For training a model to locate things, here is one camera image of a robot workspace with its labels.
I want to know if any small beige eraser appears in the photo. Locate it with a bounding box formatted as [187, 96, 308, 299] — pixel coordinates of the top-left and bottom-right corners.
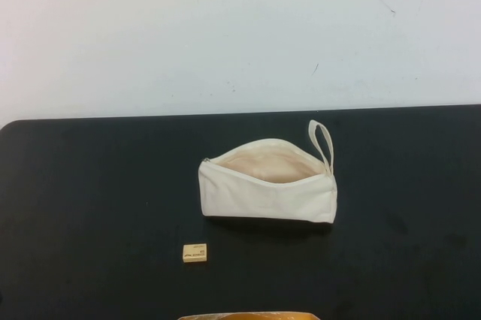
[182, 243, 210, 264]

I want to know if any white fabric pencil case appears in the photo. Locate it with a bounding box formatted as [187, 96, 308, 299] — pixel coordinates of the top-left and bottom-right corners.
[197, 119, 337, 228]

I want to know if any yellow-orange object at bottom edge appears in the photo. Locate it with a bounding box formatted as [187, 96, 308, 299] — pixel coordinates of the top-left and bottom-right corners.
[177, 300, 318, 320]

